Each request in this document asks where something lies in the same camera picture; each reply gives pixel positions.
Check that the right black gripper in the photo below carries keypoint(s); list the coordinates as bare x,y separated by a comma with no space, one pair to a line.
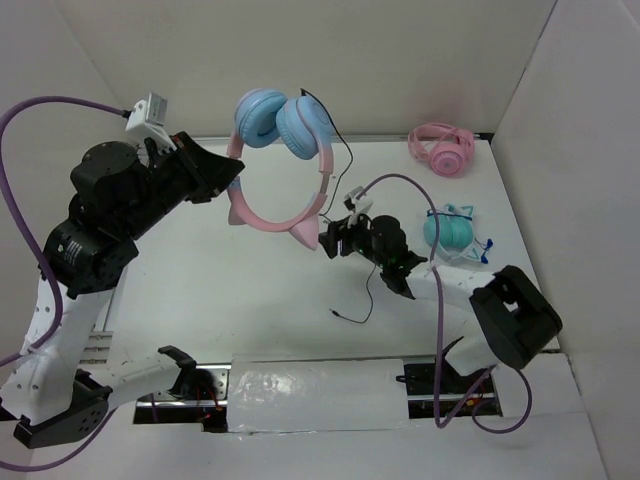
330,242

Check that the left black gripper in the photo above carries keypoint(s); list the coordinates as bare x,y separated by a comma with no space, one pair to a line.
209,172

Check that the pink blue cat-ear headphones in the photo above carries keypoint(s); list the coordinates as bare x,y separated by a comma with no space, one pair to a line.
301,126

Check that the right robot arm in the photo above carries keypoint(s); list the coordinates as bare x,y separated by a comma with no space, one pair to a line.
510,319

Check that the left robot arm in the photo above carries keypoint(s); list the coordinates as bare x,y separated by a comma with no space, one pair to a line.
118,198

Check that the pink round headphones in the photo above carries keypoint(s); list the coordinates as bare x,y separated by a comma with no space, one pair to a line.
446,149

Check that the shiny foil sheet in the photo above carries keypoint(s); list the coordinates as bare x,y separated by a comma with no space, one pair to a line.
316,396

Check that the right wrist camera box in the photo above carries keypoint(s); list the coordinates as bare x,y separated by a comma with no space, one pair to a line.
358,204

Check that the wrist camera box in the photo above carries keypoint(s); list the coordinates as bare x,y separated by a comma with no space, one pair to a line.
147,118
358,204

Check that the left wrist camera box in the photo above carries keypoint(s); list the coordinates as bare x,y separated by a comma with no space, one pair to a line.
147,118

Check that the aluminium frame rail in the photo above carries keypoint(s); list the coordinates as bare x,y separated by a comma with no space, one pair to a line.
200,283

